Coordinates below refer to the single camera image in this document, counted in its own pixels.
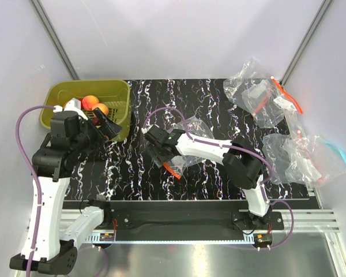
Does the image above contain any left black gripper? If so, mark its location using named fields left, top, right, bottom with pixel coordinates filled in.
left=72, top=107, right=122, bottom=154

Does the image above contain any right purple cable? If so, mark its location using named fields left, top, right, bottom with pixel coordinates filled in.
left=142, top=107, right=295, bottom=249

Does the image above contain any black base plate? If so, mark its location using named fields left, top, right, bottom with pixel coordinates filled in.
left=103, top=200, right=285, bottom=231

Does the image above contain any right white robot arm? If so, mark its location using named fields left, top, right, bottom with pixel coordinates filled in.
left=142, top=125, right=272, bottom=229

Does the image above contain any aluminium frame rail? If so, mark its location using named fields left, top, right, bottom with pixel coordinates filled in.
left=29, top=0, right=80, bottom=80

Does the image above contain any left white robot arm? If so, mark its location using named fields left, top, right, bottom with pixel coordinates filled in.
left=9, top=108, right=122, bottom=276

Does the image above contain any purple cable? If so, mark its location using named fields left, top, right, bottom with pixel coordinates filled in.
left=15, top=105, right=61, bottom=272
left=142, top=107, right=295, bottom=249

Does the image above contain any clear bag pile upper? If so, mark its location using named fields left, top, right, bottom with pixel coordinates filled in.
left=223, top=58, right=303, bottom=128

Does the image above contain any green plastic basket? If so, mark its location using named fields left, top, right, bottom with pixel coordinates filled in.
left=44, top=79, right=132, bottom=142

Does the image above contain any black marble mat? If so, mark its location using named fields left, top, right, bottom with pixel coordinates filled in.
left=50, top=78, right=311, bottom=201

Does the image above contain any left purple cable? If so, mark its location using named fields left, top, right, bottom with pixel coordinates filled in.
left=15, top=105, right=61, bottom=272

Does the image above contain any clear bag blue zipper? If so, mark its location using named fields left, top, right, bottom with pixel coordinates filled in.
left=262, top=127, right=346, bottom=188

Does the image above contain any dark red plum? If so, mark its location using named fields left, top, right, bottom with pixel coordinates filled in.
left=92, top=117, right=101, bottom=126

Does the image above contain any clear bag orange zipper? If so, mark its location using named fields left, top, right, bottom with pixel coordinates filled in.
left=164, top=116, right=214, bottom=179

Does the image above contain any orange peach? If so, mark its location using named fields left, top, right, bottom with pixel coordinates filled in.
left=92, top=103, right=109, bottom=116

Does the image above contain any orange-red peach top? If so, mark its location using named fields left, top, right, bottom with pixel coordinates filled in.
left=81, top=95, right=99, bottom=111

